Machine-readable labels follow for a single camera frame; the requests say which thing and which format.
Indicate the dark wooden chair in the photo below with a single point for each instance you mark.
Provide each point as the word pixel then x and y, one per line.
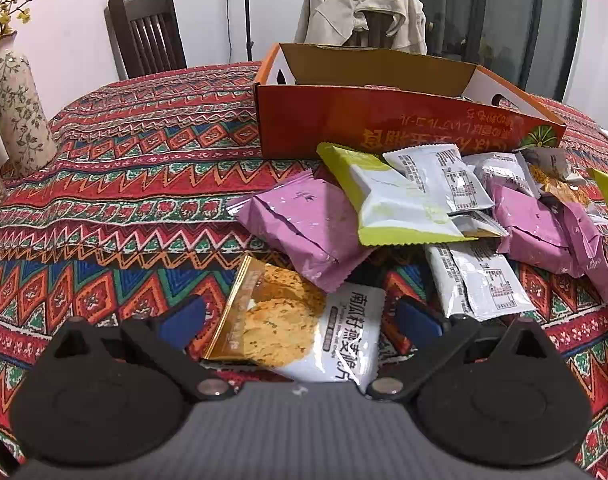
pixel 144 35

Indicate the golden snack packet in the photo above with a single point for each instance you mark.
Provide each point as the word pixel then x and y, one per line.
pixel 564 190

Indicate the glass sliding door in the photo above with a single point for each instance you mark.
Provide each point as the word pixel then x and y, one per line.
pixel 484 10

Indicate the white gold snack packet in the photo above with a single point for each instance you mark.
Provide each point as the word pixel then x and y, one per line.
pixel 479 222

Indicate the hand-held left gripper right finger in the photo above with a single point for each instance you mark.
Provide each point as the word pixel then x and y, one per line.
pixel 419 320

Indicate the orange cardboard box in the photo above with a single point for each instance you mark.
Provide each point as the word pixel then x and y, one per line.
pixel 334 120

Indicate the black tripod stand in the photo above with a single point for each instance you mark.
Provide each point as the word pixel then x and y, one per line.
pixel 247 10

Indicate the floral ceramic vase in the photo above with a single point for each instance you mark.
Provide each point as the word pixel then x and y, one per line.
pixel 19 110

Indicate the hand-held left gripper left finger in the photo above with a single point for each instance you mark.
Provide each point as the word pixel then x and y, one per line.
pixel 184 322

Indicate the beige jacket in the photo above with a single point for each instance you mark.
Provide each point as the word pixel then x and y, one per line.
pixel 329 10

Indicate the red patterned tablecloth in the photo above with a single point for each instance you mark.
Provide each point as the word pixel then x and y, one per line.
pixel 134 185

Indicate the green white snack packet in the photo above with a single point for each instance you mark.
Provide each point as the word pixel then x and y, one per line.
pixel 384 195

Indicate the golden white cookie packet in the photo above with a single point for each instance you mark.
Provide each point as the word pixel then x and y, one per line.
pixel 279 325

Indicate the wooden chair with jacket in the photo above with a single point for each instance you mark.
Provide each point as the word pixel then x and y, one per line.
pixel 379 30

